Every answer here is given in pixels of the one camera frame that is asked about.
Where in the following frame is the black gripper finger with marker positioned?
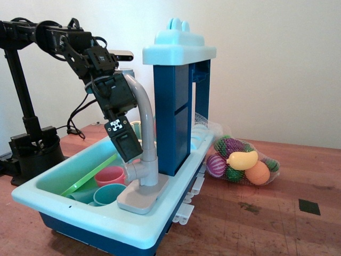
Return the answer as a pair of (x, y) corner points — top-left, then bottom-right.
(104, 110), (143, 162)

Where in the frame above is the grey toy faucet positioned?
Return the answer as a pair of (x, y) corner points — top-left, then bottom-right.
(117, 74), (168, 214)

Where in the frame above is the orange toy fruit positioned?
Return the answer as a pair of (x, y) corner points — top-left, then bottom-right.
(245, 161), (270, 185)

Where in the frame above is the yellow toy mango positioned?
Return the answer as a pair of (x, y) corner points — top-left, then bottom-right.
(226, 151), (258, 170)

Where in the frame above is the light green dish rack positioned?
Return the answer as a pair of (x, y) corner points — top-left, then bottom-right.
(130, 121), (157, 142)

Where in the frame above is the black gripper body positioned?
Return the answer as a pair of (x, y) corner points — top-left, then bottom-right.
(85, 73), (137, 115)

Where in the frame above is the mesh bag of toy food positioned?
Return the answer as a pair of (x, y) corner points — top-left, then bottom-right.
(191, 113), (280, 186)

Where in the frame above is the black camera cable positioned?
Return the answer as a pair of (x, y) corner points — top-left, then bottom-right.
(66, 93), (98, 139)

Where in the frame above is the purple toy onion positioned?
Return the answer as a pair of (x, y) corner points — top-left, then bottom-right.
(207, 154), (226, 178)

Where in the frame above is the toy kitchen sink unit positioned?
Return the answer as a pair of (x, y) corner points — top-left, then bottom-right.
(8, 18), (216, 255)

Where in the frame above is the teal plastic cup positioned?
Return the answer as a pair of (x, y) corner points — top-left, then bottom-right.
(93, 183), (126, 206)

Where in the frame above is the green plastic cutting board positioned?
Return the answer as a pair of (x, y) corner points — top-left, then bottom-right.
(60, 154), (117, 197)

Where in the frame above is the silver depth camera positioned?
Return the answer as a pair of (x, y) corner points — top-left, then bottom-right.
(109, 50), (134, 61)

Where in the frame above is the black tape patch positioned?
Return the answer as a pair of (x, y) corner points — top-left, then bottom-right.
(298, 199), (321, 215)

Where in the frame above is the pink plastic cup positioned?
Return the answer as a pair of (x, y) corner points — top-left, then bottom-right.
(94, 166), (125, 187)

